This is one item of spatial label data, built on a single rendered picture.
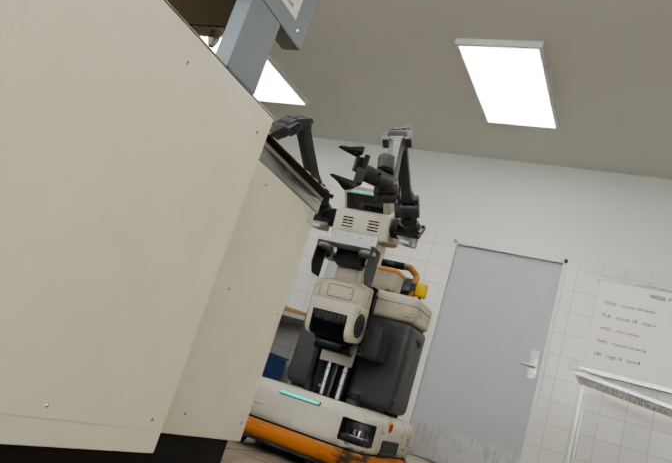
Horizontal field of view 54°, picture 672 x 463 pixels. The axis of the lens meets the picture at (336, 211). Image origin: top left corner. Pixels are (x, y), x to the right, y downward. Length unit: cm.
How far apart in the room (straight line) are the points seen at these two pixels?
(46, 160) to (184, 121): 31
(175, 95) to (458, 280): 554
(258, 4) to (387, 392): 196
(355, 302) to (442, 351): 371
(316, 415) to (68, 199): 182
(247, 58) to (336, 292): 163
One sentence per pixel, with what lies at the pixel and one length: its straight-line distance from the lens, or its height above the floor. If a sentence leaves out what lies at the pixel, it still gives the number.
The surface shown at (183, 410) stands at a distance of 182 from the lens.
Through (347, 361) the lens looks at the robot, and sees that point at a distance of 296.
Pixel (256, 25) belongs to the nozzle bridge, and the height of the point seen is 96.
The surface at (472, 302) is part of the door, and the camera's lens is 652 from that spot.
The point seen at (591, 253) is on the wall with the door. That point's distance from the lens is 648.
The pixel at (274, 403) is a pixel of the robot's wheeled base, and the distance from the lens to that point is 281.
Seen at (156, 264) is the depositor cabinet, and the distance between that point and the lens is 127.
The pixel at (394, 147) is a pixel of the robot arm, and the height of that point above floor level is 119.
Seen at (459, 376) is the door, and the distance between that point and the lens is 641.
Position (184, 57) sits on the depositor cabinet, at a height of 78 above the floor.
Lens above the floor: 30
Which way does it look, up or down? 15 degrees up
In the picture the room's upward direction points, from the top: 18 degrees clockwise
